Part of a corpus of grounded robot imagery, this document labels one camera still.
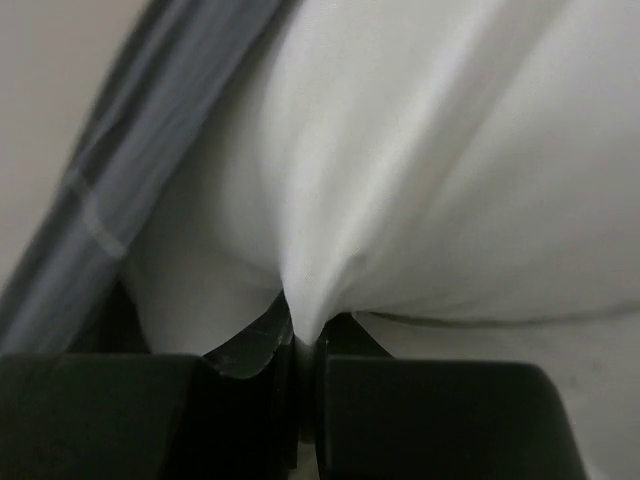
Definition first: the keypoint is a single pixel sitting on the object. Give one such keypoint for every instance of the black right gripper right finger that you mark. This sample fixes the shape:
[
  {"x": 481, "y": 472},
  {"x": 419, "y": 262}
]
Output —
[{"x": 379, "y": 417}]

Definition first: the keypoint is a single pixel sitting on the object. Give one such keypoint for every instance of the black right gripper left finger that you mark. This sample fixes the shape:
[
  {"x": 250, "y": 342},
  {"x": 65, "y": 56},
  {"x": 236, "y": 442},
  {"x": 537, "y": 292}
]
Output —
[{"x": 225, "y": 415}]

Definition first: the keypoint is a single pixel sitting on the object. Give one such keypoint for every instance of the dark grey checked pillowcase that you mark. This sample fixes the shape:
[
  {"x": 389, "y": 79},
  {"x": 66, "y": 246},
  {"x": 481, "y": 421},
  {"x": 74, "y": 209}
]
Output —
[{"x": 153, "y": 106}]

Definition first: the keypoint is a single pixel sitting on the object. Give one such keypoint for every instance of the white pillow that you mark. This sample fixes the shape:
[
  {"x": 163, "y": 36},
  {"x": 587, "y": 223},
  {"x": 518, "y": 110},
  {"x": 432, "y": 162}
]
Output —
[{"x": 437, "y": 166}]

